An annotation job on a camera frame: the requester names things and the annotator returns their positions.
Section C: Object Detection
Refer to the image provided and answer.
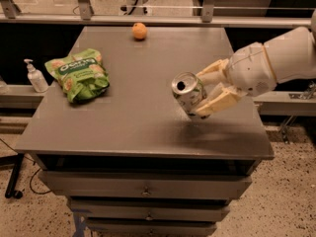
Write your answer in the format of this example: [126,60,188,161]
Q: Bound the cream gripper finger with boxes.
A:
[192,84,246,118]
[196,59,228,85]

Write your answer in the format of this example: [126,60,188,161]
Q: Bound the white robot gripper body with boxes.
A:
[227,42,277,97]

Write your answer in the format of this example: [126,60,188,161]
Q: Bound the green white 7up can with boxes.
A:
[171,72,207,119]

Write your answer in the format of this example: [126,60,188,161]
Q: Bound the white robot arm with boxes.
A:
[193,27,316,118]

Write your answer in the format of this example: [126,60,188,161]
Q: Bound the orange fruit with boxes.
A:
[132,23,147,40]

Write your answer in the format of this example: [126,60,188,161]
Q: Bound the grey drawer cabinet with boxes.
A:
[14,26,275,237]

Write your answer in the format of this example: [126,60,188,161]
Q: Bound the green snack chip bag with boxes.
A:
[44,48,110,103]

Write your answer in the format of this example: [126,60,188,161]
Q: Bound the middle grey drawer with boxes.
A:
[68,199,229,221]

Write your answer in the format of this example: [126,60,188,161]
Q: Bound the grey drawer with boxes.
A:
[68,199,229,221]
[86,218,216,236]
[39,171,252,199]

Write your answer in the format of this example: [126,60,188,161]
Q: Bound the top grey drawer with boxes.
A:
[39,171,252,199]

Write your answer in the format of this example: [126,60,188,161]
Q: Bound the white pump sanitizer bottle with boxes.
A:
[24,59,48,93]

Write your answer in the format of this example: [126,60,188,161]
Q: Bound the bottom grey drawer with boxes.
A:
[86,218,216,236]

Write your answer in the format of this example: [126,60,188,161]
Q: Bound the black stand leg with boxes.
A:
[0,153,24,199]

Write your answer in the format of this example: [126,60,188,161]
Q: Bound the black floor cable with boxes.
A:
[0,138,52,196]

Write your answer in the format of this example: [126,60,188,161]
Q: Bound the metal railing frame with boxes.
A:
[0,0,315,29]

